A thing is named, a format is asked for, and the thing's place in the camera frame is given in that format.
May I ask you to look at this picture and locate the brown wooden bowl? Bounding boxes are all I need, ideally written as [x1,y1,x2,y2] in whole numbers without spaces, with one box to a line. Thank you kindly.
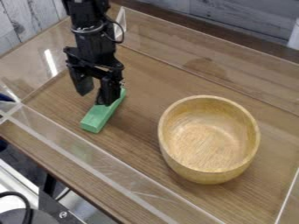
[158,95,262,185]

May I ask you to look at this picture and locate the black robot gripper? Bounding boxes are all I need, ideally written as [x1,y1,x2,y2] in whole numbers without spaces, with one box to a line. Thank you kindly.
[63,26,125,106]

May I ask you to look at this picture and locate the blue object at left edge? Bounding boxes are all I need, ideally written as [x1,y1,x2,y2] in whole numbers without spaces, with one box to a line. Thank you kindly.
[0,92,15,152]

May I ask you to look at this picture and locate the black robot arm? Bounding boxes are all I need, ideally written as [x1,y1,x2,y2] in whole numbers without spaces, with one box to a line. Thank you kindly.
[62,0,125,106]

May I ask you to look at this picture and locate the black metal bracket with screw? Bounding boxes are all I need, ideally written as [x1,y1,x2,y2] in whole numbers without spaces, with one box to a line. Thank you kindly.
[39,191,87,224]

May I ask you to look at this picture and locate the green rectangular block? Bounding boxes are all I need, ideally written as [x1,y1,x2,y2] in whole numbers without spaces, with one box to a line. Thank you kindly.
[79,88,127,134]

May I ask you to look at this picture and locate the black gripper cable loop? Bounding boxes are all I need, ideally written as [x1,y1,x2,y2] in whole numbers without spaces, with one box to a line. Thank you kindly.
[102,17,127,45]

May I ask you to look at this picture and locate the black cable at bottom left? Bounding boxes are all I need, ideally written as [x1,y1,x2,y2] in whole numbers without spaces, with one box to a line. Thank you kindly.
[0,191,34,224]

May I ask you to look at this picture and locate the clear acrylic tray wall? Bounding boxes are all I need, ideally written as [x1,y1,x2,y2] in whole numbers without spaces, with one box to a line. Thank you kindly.
[0,10,299,224]

